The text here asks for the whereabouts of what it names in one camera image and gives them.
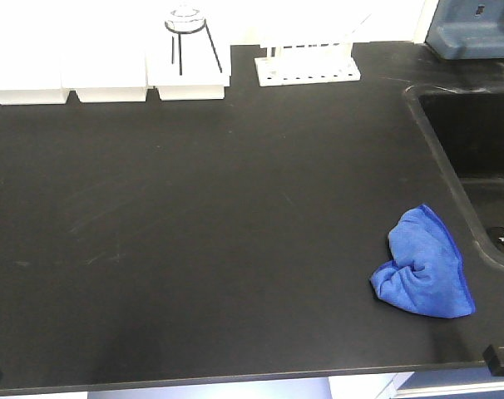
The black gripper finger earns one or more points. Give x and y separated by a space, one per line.
494 359

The blue microfiber cloth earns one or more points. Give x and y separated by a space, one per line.
425 273

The black lab sink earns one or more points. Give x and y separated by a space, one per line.
465 132

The white box left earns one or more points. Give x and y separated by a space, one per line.
30 63

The white box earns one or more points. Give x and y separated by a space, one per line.
203 83
30 63
104 65

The white box middle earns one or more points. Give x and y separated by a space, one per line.
104 65

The blue grey lab device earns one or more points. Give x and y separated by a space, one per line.
467 29

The white test tube rack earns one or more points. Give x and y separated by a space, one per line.
307 50

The white box right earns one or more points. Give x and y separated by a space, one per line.
203 83

